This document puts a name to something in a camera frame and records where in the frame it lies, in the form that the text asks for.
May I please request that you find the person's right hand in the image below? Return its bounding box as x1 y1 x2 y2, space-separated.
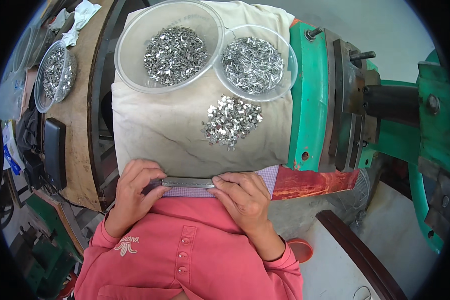
208 171 275 238

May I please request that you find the person's left hand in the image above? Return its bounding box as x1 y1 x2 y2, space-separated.
104 159 172 238

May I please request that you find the grey metal strip bar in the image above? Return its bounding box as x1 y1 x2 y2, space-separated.
160 177 217 188

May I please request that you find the purple checkered cloth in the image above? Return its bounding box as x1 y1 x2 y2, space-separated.
142 164 280 199

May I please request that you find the red painted board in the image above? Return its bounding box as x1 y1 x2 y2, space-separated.
271 165 361 202

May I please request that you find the orange round lid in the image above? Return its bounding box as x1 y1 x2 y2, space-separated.
286 238 314 264

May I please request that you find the person's body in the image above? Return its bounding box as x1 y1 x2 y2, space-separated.
74 197 304 300

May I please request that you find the beige cloth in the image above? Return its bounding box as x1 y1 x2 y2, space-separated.
111 0 295 179

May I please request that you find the loose pile of metal clips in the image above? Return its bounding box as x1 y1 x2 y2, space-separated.
200 94 264 152

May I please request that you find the black rectangular box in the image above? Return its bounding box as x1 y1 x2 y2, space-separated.
43 117 68 191

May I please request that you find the worn wooden bench top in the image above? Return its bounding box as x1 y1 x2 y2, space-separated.
44 0 115 213

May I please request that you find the green machine base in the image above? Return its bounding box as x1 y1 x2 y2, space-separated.
7 193 85 299

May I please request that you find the white table with dark edge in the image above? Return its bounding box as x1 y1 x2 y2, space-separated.
299 209 409 300

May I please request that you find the green press machine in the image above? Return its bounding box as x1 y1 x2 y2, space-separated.
284 19 450 256

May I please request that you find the black cloth bundle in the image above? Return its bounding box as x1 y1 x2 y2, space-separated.
16 107 43 154

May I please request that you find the heap of thin metal pins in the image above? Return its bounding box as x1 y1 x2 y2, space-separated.
221 36 285 95

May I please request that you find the small clear plastic bowl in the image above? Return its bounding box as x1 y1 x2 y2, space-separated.
212 24 299 103

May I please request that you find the clear bowl of metal parts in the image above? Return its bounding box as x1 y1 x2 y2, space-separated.
34 39 78 114

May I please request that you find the heap of shiny metal clips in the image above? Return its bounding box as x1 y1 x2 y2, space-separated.
143 25 209 87

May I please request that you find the large clear plastic bowl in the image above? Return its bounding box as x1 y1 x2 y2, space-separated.
114 0 226 95

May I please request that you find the clear plastic bag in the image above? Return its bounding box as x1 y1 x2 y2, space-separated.
0 69 28 121

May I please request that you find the stack of empty clear bowls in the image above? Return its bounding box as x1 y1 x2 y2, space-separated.
12 23 57 75

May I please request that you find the white crumpled rag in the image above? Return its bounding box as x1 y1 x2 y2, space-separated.
49 0 102 48

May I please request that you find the wire fan guard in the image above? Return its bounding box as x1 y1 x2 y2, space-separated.
328 168 372 223

